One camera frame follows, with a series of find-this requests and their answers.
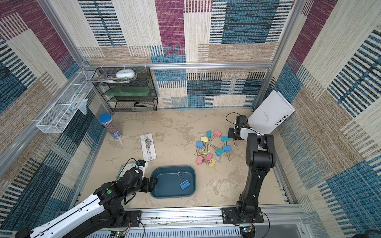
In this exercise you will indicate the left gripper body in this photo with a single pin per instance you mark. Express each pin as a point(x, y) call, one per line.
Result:
point(141, 186)

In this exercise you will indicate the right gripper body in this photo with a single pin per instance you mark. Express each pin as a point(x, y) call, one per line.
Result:
point(232, 133)

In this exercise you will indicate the green round alarm clock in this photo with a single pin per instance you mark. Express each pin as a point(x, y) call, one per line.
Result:
point(124, 169)

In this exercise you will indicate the teal plastic storage box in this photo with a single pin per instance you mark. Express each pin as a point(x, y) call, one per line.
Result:
point(168, 185)

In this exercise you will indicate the packaged ruler card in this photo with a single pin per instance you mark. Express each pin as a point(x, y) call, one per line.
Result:
point(148, 149)

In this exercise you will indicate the blue binder clip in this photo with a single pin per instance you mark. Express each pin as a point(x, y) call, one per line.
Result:
point(227, 150)
point(199, 146)
point(184, 183)

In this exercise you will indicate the teal binder clip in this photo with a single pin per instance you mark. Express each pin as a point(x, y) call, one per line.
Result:
point(205, 134)
point(225, 140)
point(218, 151)

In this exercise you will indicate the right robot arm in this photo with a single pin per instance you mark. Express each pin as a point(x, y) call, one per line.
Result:
point(260, 158)

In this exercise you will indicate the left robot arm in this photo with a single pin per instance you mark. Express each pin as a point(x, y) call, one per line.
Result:
point(102, 209)

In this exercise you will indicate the pink binder clip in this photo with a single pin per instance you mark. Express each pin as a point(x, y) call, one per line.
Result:
point(208, 158)
point(216, 133)
point(199, 160)

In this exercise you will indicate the yellow binder clip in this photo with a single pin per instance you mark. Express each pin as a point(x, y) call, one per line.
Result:
point(203, 153)
point(204, 139)
point(212, 163)

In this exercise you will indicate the white booklet on stand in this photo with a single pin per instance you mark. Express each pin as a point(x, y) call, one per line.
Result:
point(273, 111)

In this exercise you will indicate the blue-lid pencil tube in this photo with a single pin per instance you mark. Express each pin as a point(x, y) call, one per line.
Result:
point(107, 121)

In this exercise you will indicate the black stapler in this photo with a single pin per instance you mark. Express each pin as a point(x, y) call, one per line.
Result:
point(143, 105)

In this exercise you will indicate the green tray on shelf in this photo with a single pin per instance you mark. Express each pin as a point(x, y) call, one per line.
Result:
point(128, 91)

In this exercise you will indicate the magazines on shelf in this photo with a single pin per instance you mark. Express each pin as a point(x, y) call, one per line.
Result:
point(105, 78)

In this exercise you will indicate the white oval device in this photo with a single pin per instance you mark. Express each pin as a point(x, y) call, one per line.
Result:
point(125, 74)

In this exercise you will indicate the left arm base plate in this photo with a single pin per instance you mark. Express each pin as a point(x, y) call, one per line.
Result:
point(131, 219)

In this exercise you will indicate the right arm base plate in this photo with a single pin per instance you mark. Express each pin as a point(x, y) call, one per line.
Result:
point(230, 215)

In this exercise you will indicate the black wire shelf rack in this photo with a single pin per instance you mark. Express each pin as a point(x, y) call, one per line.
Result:
point(126, 103)

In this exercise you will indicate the white wire wall basket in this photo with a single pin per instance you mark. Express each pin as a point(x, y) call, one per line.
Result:
point(58, 115)

